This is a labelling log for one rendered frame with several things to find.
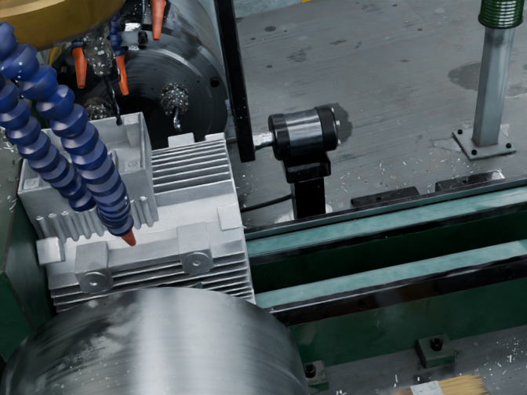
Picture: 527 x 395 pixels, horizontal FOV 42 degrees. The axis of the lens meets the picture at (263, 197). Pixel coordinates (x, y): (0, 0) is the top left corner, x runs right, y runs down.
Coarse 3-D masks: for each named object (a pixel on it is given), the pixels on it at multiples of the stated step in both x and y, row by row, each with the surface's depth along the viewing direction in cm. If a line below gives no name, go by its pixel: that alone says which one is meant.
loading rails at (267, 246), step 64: (448, 192) 89; (512, 192) 89; (256, 256) 85; (320, 256) 87; (384, 256) 89; (448, 256) 82; (512, 256) 79; (320, 320) 79; (384, 320) 81; (448, 320) 84; (512, 320) 86; (320, 384) 82
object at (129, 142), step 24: (96, 120) 71; (144, 120) 71; (120, 144) 72; (144, 144) 67; (24, 168) 66; (120, 168) 69; (144, 168) 64; (24, 192) 63; (48, 192) 63; (144, 192) 65; (48, 216) 65; (72, 216) 66; (96, 216) 66; (144, 216) 67
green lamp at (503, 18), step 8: (488, 0) 97; (496, 0) 96; (504, 0) 96; (512, 0) 95; (520, 0) 96; (488, 8) 98; (496, 8) 97; (504, 8) 96; (512, 8) 96; (520, 8) 97; (480, 16) 100; (488, 16) 98; (496, 16) 97; (504, 16) 97; (512, 16) 97; (520, 16) 98; (496, 24) 98; (504, 24) 98; (512, 24) 98
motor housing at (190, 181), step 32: (160, 160) 70; (192, 160) 70; (224, 160) 69; (160, 192) 67; (192, 192) 68; (224, 192) 68; (160, 224) 68; (128, 256) 67; (160, 256) 66; (224, 256) 68; (64, 288) 67; (128, 288) 68; (224, 288) 70
